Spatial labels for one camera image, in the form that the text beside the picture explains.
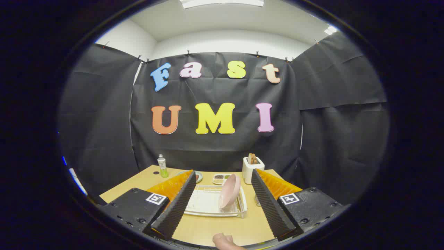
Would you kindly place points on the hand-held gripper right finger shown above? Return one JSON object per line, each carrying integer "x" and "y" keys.
{"x": 270, "y": 205}

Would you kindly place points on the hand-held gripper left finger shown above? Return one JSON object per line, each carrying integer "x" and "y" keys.
{"x": 175, "y": 208}

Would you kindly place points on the pink plate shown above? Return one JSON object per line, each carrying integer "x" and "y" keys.
{"x": 229, "y": 191}

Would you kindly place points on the pale blue plate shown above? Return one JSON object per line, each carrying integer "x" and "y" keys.
{"x": 198, "y": 177}

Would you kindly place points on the white ribbed drain tray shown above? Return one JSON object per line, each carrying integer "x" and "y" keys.
{"x": 204, "y": 201}

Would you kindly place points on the white toaster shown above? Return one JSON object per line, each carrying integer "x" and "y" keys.
{"x": 248, "y": 172}

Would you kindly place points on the green liquid bottle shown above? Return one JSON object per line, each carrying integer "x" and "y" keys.
{"x": 163, "y": 170}

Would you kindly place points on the white divided tray with beans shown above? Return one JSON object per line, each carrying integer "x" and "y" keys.
{"x": 218, "y": 180}

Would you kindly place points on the ceiling light panel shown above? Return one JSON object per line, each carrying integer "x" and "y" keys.
{"x": 222, "y": 2}

